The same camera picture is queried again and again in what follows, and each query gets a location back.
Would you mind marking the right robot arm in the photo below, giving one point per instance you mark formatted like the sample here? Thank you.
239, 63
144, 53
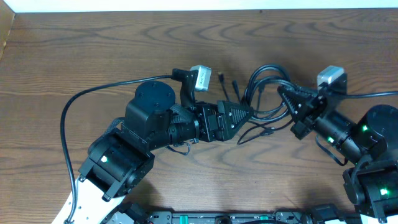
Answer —
370, 144

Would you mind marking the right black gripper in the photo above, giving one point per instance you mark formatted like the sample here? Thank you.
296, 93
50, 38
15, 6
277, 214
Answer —
310, 110

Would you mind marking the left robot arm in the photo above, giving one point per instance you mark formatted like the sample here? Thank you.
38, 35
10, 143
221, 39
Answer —
119, 159

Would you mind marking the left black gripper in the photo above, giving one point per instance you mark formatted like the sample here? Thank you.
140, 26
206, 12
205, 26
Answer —
210, 122

